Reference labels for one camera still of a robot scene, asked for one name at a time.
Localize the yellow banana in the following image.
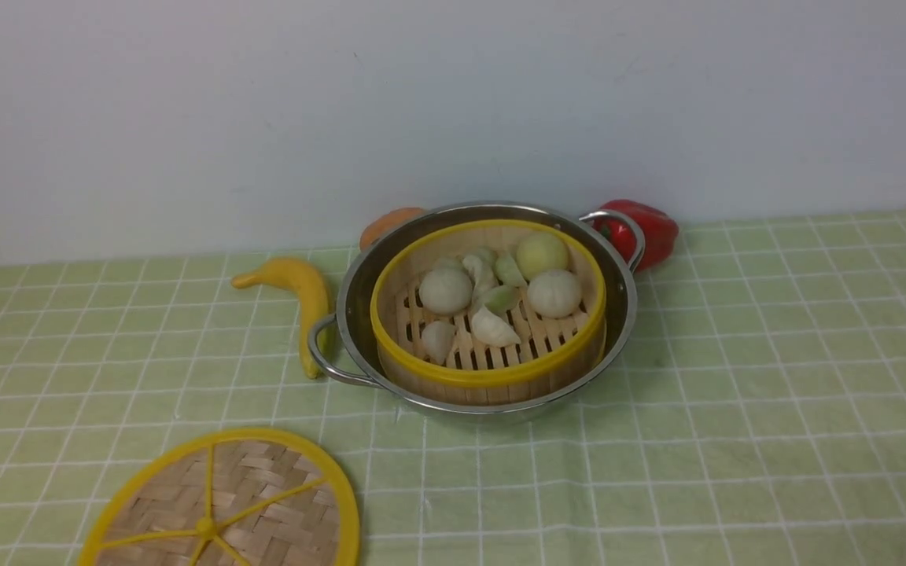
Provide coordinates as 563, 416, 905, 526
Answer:
230, 255, 332, 380

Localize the stainless steel pot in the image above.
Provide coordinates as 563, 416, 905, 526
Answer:
307, 201, 644, 422

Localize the bamboo steamer with yellow rim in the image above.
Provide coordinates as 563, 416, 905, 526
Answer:
370, 219, 608, 407

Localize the white dumpling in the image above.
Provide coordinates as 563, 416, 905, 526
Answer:
469, 306, 521, 348
421, 320, 457, 366

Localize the round white bun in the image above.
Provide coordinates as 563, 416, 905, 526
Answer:
526, 270, 583, 319
418, 267, 473, 316

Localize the red bell pepper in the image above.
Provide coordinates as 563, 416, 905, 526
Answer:
593, 198, 680, 273

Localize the yellow rimmed woven steamer lid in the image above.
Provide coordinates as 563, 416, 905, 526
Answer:
78, 428, 362, 565

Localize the green dumpling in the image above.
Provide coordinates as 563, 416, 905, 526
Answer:
493, 253, 528, 288

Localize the orange carrot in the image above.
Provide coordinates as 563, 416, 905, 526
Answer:
359, 207, 425, 251

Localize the green checkered tablecloth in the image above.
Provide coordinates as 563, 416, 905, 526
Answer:
0, 214, 906, 565

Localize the yellowish round bun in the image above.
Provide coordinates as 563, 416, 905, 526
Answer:
514, 230, 569, 281

